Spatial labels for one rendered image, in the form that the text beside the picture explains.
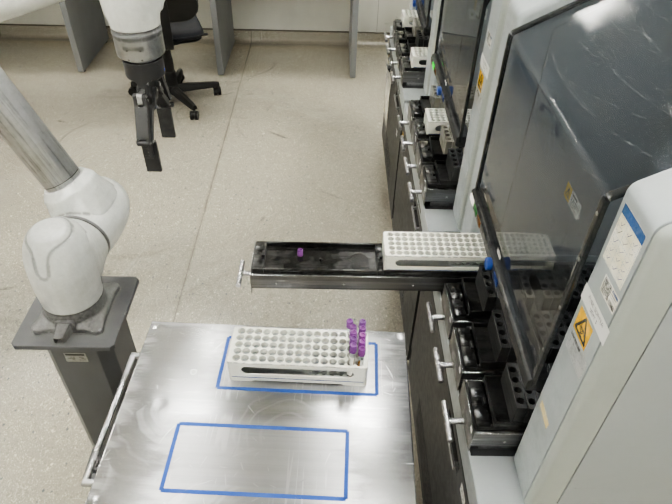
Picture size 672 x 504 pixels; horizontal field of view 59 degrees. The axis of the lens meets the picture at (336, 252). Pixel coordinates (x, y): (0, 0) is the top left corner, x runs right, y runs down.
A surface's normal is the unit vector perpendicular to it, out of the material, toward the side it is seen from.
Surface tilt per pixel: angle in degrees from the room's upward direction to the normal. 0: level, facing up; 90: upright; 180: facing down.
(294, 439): 0
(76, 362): 90
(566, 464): 90
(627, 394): 90
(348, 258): 0
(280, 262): 0
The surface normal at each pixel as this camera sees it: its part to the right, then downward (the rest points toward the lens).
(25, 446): 0.02, -0.75
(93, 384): 0.00, 0.66
